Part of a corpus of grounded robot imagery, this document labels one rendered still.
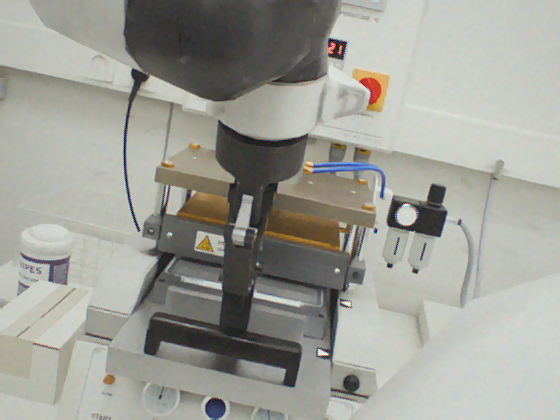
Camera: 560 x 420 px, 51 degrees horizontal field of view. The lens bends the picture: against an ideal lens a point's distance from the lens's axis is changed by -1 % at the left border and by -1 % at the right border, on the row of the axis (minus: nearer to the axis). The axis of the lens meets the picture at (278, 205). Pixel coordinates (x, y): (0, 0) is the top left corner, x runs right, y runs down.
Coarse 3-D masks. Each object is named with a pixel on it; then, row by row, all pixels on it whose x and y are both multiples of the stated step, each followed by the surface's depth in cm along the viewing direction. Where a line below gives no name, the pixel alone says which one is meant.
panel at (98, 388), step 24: (96, 360) 66; (96, 384) 65; (120, 384) 65; (144, 384) 65; (96, 408) 65; (120, 408) 65; (144, 408) 65; (192, 408) 65; (240, 408) 65; (336, 408) 65
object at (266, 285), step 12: (180, 264) 72; (192, 264) 72; (204, 264) 73; (192, 276) 69; (204, 276) 70; (216, 276) 70; (264, 276) 73; (264, 288) 70; (276, 288) 70; (288, 288) 71; (300, 288) 72; (312, 288) 73; (300, 300) 68; (312, 300) 69
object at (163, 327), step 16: (160, 320) 56; (176, 320) 57; (192, 320) 57; (160, 336) 57; (176, 336) 57; (192, 336) 56; (208, 336) 56; (224, 336) 56; (240, 336) 56; (256, 336) 57; (144, 352) 57; (224, 352) 57; (240, 352) 56; (256, 352) 56; (272, 352) 56; (288, 352) 56; (288, 368) 56; (288, 384) 57
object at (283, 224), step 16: (192, 208) 76; (208, 208) 77; (224, 208) 79; (272, 208) 79; (224, 224) 73; (272, 224) 76; (288, 224) 77; (304, 224) 79; (320, 224) 80; (336, 224) 82; (304, 240) 73; (320, 240) 73; (336, 240) 75
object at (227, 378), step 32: (128, 320) 63; (256, 320) 63; (288, 320) 63; (128, 352) 57; (160, 352) 58; (192, 352) 59; (160, 384) 58; (192, 384) 58; (224, 384) 57; (256, 384) 57; (320, 384) 58; (320, 416) 57
